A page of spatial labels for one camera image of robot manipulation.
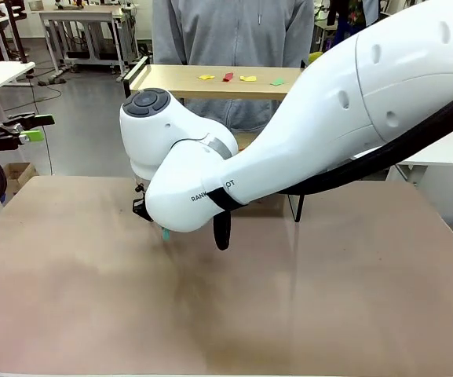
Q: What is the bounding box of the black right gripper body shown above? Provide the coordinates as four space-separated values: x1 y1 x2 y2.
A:
132 191 152 221

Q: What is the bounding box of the wooden shelf board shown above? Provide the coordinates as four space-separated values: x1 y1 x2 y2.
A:
130 64 305 101
228 131 269 152

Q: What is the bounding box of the cardboard box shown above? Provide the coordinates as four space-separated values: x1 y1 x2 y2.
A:
1 162 38 195

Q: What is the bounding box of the black metal stand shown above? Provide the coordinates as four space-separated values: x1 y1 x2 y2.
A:
4 0 29 64

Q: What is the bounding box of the white workbench on wheels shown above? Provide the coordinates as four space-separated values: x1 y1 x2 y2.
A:
37 5 140 79

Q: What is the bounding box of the person in grey hoodie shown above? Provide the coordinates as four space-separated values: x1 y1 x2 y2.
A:
152 0 316 133

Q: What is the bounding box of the white side table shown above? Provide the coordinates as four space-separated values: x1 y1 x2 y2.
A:
385 131 453 188

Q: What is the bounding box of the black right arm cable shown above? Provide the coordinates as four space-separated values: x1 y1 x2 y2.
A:
211 84 453 251

